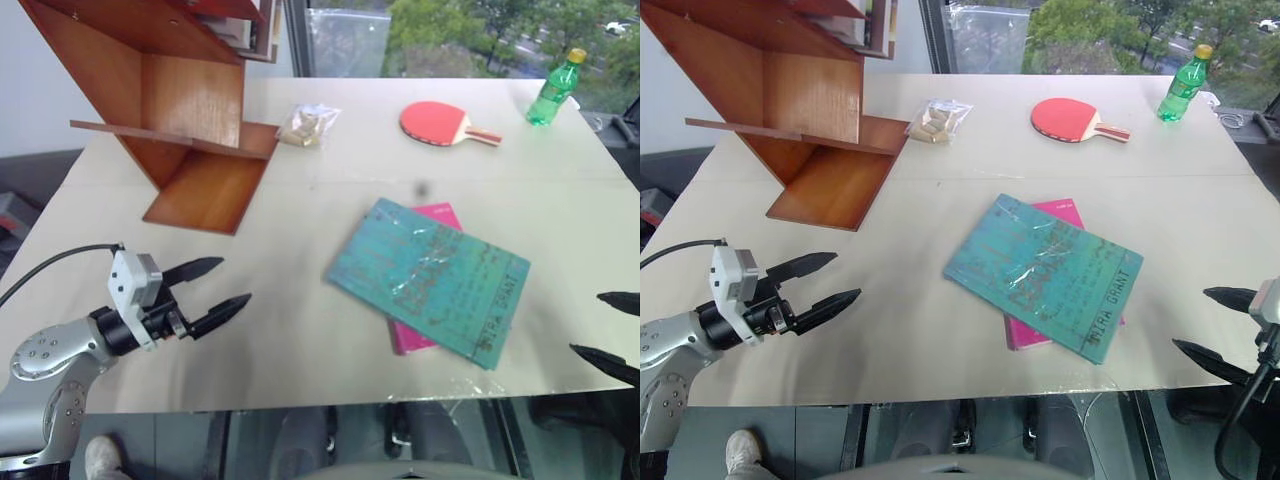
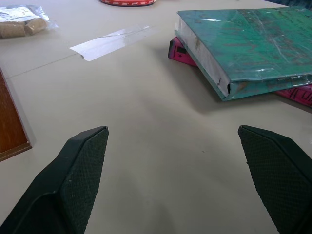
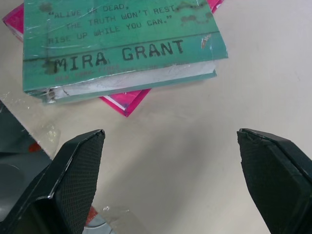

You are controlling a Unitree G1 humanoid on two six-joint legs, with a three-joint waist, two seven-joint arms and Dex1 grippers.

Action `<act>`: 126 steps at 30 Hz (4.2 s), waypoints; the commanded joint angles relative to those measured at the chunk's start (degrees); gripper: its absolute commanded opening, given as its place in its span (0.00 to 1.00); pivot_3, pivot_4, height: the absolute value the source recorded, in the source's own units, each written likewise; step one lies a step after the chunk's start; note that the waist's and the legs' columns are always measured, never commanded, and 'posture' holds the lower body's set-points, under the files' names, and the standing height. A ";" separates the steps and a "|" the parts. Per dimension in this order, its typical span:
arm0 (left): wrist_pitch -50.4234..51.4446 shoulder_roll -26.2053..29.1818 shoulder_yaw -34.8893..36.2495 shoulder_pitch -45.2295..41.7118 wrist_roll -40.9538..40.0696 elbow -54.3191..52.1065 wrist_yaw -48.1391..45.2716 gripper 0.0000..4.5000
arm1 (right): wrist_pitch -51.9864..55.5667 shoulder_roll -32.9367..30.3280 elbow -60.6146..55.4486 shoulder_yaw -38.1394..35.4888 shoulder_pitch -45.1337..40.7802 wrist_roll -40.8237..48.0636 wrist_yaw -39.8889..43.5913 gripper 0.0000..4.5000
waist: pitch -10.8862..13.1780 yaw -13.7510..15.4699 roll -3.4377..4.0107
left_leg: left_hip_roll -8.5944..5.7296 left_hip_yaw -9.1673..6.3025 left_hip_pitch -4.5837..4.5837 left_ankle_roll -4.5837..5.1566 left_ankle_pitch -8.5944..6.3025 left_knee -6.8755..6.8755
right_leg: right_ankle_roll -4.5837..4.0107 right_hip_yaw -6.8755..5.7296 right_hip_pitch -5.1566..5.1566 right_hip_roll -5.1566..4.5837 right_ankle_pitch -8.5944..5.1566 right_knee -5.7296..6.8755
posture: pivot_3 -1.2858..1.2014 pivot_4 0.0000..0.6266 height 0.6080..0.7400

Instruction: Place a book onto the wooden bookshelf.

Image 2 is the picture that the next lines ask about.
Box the pink book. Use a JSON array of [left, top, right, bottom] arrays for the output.
[[167, 37, 312, 108]]

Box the green hardcover book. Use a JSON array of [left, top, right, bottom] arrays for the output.
[[174, 6, 312, 101]]

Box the clear plastic bag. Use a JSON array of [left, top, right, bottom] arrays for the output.
[[0, 4, 59, 39]]

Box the cork stopper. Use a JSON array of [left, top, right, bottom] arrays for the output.
[[0, 20, 26, 39], [24, 18, 48, 36]]

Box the clear adhesive tape strip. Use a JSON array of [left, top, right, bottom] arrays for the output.
[[69, 24, 153, 62]]

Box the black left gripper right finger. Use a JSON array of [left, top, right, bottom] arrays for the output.
[[237, 125, 312, 234]]

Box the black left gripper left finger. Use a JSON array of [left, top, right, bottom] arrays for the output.
[[0, 126, 109, 234]]

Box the red tape roll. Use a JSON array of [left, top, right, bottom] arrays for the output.
[[99, 0, 157, 7]]

